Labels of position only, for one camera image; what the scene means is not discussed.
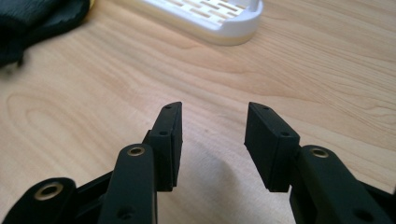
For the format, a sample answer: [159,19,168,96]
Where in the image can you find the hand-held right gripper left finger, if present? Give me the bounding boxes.
[142,101,183,192]

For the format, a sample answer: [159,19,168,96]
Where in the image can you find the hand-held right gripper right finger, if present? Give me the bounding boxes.
[244,101,302,193]

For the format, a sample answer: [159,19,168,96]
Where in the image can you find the white slotted rack with handle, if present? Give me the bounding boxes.
[136,0,264,47]

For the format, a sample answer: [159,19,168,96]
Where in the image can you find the yellow and black towel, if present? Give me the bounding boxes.
[0,0,96,69]

